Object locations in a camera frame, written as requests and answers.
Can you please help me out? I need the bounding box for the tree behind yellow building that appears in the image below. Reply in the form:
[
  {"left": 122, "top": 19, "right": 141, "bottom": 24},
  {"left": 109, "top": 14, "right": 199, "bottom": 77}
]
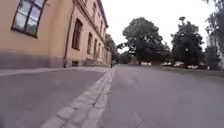
[{"left": 105, "top": 33, "right": 119, "bottom": 63}]

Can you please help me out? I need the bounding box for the large round tree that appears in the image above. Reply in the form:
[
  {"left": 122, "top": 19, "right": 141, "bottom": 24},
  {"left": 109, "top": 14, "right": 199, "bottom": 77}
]
[{"left": 116, "top": 17, "right": 171, "bottom": 66}]

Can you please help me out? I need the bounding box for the paving stone strip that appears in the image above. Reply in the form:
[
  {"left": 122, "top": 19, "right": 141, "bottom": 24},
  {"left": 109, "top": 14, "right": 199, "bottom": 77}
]
[{"left": 39, "top": 66, "right": 117, "bottom": 128}]

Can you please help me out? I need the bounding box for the grey asphalt road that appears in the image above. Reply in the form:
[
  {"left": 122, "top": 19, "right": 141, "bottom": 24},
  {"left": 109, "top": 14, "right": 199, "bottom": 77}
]
[{"left": 96, "top": 64, "right": 224, "bottom": 128}]

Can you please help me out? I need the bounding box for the long yellow building with windows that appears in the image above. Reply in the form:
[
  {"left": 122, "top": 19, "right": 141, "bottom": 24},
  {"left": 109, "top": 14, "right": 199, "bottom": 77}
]
[{"left": 0, "top": 0, "right": 114, "bottom": 70}]

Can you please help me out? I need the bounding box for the dark tall tree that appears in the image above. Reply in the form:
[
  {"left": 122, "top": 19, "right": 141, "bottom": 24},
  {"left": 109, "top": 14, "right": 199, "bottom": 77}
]
[{"left": 170, "top": 20, "right": 205, "bottom": 67}]

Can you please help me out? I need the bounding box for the grey asphalt pavement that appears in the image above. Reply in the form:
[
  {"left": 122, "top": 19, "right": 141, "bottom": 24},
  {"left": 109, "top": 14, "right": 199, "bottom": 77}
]
[{"left": 0, "top": 66, "right": 113, "bottom": 128}]

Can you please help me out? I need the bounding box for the row of parked cars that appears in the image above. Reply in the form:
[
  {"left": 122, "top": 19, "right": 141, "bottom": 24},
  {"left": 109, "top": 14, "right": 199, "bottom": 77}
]
[{"left": 139, "top": 60, "right": 211, "bottom": 70}]

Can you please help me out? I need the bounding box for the street lamp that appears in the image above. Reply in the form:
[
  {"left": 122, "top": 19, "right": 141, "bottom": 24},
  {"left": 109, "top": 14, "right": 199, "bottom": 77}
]
[{"left": 178, "top": 16, "right": 186, "bottom": 26}]

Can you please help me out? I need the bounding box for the tree with overhanging branches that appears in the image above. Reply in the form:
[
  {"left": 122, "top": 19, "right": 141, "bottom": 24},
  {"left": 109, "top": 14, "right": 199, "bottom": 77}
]
[{"left": 202, "top": 0, "right": 224, "bottom": 71}]

